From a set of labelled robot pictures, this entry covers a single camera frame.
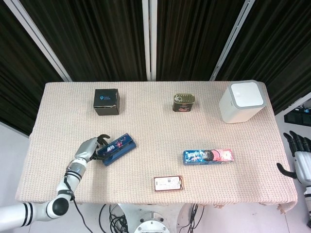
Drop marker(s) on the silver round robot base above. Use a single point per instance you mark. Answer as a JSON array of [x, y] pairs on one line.
[[150, 223]]

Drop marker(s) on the white square trash bin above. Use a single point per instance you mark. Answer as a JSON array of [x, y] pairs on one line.
[[233, 111]]

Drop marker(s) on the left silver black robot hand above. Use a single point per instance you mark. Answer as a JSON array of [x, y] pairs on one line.
[[87, 148]]

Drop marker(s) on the black pleated curtain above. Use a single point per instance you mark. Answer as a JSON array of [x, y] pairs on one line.
[[97, 36]]

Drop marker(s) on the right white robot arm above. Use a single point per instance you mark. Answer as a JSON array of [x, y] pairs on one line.
[[308, 201]]

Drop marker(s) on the white upright frame pole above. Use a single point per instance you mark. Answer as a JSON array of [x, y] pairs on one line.
[[146, 36]]

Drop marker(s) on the red playing card box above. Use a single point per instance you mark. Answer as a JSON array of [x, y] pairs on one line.
[[167, 183]]

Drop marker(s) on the blue glasses case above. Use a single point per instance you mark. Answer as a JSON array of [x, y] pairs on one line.
[[121, 148]]

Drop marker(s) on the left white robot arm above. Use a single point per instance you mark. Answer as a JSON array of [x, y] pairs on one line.
[[65, 184]]

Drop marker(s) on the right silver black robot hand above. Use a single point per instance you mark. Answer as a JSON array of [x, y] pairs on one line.
[[302, 165]]

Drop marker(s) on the black cube cardboard box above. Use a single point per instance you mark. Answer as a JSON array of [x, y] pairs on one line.
[[107, 97]]

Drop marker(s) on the blue pink cookie package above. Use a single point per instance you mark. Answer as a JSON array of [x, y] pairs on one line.
[[206, 156]]

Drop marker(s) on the white slanted frame pole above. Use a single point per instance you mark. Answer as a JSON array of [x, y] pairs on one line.
[[232, 38], [41, 38]]

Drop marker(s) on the dark green luncheon meat can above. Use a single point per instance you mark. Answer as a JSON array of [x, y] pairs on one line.
[[183, 106]]

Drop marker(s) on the beige woven tablecloth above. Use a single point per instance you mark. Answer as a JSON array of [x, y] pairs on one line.
[[145, 133]]

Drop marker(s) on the black equipment rack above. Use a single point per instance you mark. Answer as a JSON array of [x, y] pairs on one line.
[[296, 117]]

